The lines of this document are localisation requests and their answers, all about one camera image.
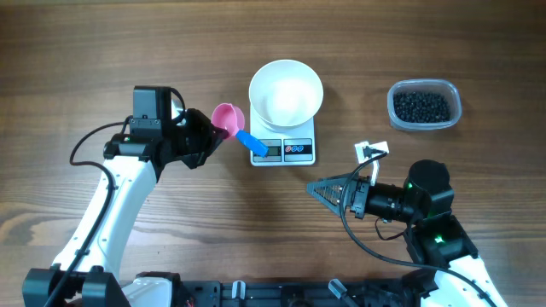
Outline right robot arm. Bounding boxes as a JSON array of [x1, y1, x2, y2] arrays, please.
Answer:
[[306, 159, 505, 306]]

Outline black cable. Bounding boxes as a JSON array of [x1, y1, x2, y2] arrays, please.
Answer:
[[339, 147, 500, 307], [42, 87, 187, 307]]

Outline left black cable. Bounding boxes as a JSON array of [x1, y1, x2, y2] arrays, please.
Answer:
[[42, 87, 187, 307]]

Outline pink scoop blue handle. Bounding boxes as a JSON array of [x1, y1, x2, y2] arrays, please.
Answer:
[[212, 103, 269, 157]]

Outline right black cable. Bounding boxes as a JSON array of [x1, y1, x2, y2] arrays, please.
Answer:
[[339, 147, 500, 307]]

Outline white bowl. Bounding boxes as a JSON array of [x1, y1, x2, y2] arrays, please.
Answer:
[[248, 59, 324, 130]]

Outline white digital kitchen scale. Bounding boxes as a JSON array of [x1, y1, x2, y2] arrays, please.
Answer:
[[250, 107, 317, 167]]

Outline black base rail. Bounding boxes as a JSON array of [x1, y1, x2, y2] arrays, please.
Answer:
[[172, 279, 421, 307]]

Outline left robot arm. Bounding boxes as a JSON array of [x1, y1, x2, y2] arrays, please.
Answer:
[[22, 86, 229, 306]]

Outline black beans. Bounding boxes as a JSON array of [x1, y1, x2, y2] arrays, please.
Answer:
[[393, 91, 451, 124]]

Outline clear plastic container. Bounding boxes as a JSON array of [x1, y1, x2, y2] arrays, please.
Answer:
[[387, 78, 462, 131]]

